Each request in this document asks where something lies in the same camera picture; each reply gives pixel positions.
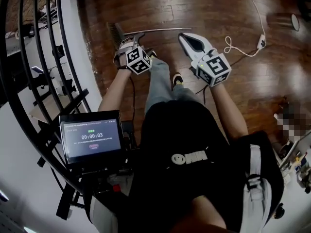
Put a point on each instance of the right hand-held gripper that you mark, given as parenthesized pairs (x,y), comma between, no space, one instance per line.
(213,69)

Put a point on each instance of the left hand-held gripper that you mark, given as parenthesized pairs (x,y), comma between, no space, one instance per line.
(139,61)

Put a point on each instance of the person's right forearm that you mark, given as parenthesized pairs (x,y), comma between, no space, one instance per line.
(226,108)

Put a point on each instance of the person's left forearm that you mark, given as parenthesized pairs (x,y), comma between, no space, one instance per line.
(114,88)

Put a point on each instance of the dark wooden floor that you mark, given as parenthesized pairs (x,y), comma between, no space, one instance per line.
(218,13)

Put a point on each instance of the person's left hand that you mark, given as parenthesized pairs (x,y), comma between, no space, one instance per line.
(119,61)

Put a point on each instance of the person's left shoe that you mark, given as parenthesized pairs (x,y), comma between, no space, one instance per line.
(152,53)

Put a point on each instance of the person's shoe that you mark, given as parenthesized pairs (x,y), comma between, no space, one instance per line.
(152,53)
(177,78)

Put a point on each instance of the person's right shoe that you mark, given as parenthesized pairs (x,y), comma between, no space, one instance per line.
(177,78)

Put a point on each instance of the person's left jeans leg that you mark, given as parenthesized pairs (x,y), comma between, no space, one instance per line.
(158,81)

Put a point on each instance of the person's jeans leg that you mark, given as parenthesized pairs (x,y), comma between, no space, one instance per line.
(185,93)
(158,81)

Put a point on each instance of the person's right jeans leg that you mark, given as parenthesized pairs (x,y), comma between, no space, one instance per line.
(185,93)

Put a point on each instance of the white power strip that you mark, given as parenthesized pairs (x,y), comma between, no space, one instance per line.
(262,41)

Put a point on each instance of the black metal railing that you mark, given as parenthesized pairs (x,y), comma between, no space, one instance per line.
(60,33)

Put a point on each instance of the black monitor screen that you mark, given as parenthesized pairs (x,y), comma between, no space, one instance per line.
(91,137)

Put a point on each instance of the black printed t-shirt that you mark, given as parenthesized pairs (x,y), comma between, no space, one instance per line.
(194,173)

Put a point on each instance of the cluttered white desk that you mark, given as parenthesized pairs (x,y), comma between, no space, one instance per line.
(297,159)

